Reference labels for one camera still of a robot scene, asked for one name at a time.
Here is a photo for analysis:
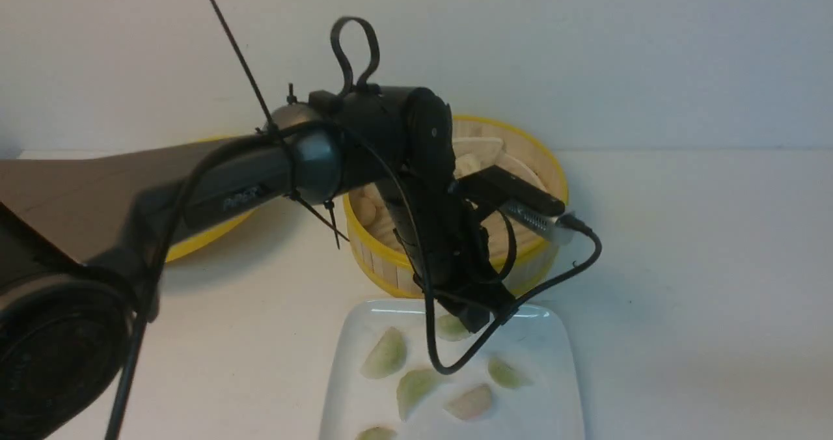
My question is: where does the black camera cable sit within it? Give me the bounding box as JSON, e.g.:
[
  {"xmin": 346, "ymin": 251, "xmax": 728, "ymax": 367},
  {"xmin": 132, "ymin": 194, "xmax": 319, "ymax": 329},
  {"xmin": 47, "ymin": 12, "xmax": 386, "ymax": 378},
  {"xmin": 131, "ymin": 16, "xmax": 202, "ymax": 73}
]
[{"xmin": 280, "ymin": 121, "xmax": 603, "ymax": 376}]

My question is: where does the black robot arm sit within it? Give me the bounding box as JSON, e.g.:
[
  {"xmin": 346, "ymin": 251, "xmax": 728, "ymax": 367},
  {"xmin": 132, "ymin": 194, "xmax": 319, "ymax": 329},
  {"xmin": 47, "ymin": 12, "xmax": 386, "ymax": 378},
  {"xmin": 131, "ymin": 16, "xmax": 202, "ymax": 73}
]
[{"xmin": 2, "ymin": 83, "xmax": 515, "ymax": 439}]

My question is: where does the green dumpling steamer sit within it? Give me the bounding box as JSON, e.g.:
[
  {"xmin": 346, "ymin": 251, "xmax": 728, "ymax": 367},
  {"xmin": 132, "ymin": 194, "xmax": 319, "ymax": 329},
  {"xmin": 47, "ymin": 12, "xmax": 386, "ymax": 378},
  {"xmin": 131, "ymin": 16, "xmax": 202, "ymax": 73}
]
[{"xmin": 435, "ymin": 314, "xmax": 472, "ymax": 342}]

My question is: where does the green dumpling plate bottom edge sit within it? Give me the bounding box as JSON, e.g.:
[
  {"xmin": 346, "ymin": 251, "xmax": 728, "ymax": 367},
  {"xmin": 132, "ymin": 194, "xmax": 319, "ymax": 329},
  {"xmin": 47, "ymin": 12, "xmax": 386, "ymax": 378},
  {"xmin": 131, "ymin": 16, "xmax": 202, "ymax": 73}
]
[{"xmin": 356, "ymin": 426, "xmax": 398, "ymax": 440}]

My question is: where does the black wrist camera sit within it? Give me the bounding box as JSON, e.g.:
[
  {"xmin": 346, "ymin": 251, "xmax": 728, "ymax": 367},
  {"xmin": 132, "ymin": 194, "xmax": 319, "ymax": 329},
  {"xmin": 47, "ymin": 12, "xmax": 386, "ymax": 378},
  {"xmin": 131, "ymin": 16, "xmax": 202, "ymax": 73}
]
[{"xmin": 456, "ymin": 166, "xmax": 575, "ymax": 245}]

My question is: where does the black zip tie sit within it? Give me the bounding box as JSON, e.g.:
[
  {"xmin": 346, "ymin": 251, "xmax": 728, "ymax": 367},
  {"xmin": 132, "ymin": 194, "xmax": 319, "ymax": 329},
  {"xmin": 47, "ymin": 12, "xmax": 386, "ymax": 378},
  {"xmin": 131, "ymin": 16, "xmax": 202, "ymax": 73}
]
[{"xmin": 209, "ymin": 0, "xmax": 279, "ymax": 137}]

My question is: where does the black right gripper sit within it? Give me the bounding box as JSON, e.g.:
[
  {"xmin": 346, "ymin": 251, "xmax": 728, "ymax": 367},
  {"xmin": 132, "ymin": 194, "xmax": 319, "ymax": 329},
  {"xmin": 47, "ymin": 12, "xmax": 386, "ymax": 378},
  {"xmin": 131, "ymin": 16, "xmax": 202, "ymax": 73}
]
[{"xmin": 379, "ymin": 167, "xmax": 518, "ymax": 333}]

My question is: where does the green dumpling plate left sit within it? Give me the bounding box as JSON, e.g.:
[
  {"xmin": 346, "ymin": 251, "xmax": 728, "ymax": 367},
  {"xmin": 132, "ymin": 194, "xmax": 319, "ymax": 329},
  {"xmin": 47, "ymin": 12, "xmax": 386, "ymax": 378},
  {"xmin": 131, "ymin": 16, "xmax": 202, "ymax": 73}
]
[{"xmin": 360, "ymin": 327, "xmax": 407, "ymax": 379}]

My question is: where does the pinkish dumpling steamer left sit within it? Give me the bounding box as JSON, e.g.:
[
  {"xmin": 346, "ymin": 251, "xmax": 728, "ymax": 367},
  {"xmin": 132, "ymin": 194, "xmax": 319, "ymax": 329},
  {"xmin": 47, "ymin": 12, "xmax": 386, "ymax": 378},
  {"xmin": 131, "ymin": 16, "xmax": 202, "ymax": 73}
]
[{"xmin": 352, "ymin": 196, "xmax": 377, "ymax": 228}]

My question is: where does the pink white dumpling plate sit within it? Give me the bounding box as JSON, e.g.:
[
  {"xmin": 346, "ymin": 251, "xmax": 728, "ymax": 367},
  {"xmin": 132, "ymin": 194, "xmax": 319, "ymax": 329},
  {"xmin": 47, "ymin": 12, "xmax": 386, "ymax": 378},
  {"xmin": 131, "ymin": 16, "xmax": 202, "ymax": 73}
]
[{"xmin": 444, "ymin": 384, "xmax": 494, "ymax": 422}]

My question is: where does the green dumpling plate right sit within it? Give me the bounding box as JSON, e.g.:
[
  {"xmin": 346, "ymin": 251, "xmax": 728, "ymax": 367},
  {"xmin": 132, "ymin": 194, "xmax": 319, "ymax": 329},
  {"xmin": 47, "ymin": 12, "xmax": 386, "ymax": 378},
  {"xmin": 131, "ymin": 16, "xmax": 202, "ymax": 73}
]
[{"xmin": 487, "ymin": 357, "xmax": 532, "ymax": 390}]

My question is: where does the white dumpling steamer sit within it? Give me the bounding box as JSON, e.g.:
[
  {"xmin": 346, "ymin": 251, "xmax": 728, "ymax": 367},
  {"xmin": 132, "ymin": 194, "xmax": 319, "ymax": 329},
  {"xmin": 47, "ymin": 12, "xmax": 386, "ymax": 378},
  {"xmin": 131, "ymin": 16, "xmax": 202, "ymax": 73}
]
[
  {"xmin": 454, "ymin": 153, "xmax": 483, "ymax": 179},
  {"xmin": 363, "ymin": 184, "xmax": 385, "ymax": 208}
]

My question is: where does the green dumpling plate centre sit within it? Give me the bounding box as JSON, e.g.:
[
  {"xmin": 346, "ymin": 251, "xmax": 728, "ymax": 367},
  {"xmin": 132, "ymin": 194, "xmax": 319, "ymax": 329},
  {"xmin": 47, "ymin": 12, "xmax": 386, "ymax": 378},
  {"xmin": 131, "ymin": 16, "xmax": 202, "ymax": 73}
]
[{"xmin": 396, "ymin": 368, "xmax": 445, "ymax": 421}]

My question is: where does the white square plate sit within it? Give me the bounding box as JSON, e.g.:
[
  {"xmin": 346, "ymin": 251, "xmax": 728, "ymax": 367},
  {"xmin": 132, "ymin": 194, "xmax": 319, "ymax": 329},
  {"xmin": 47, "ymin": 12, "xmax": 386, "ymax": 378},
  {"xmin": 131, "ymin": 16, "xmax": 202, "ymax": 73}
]
[{"xmin": 319, "ymin": 299, "xmax": 585, "ymax": 439}]

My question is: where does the yellow rimmed bamboo steamer basket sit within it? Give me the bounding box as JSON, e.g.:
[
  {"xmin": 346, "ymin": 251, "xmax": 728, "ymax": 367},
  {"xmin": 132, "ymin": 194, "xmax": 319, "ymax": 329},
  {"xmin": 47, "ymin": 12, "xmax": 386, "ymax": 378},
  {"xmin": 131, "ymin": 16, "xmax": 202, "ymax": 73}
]
[{"xmin": 343, "ymin": 116, "xmax": 568, "ymax": 299}]

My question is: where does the yellow rimmed bamboo steamer lid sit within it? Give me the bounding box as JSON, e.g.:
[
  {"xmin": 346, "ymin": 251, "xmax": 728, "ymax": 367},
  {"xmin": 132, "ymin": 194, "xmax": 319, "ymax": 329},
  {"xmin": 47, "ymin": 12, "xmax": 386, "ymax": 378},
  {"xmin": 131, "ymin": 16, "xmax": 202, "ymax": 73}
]
[{"xmin": 164, "ymin": 135, "xmax": 256, "ymax": 263}]

